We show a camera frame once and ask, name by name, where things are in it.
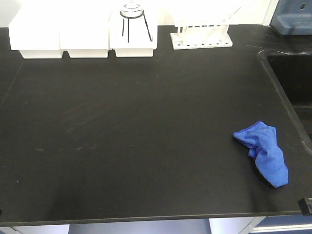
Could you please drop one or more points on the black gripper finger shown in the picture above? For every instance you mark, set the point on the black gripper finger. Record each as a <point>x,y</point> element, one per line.
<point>305,205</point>

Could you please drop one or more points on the blue microfiber cloth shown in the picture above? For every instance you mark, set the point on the blue microfiber cloth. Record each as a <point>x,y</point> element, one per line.
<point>261,139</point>

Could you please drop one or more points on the black lab sink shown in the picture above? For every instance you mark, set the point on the black lab sink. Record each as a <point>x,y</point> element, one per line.
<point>291,75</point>

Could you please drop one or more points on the blue-grey pegboard drying rack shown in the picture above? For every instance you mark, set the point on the blue-grey pegboard drying rack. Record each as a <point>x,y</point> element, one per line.
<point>293,17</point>

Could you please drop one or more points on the white test tube rack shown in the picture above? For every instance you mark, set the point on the white test tube rack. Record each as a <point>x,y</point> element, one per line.
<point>203,26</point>

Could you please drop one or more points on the right white plastic bin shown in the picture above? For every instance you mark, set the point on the right white plastic bin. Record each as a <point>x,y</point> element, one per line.
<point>139,45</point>

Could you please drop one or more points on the white plastic bin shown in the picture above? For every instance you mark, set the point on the white plastic bin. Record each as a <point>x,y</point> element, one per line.
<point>85,34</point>
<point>139,45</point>
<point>34,33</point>

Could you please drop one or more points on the glass flask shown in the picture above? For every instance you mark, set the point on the glass flask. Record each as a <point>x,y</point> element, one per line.
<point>131,10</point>

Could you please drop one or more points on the middle white plastic bin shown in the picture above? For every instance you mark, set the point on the middle white plastic bin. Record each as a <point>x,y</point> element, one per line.
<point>85,34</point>

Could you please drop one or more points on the left white plastic bin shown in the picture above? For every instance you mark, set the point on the left white plastic bin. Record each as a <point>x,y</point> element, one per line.
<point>34,33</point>

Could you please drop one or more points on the black wire tripod stand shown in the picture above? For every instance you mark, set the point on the black wire tripod stand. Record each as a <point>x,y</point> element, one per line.
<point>128,27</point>

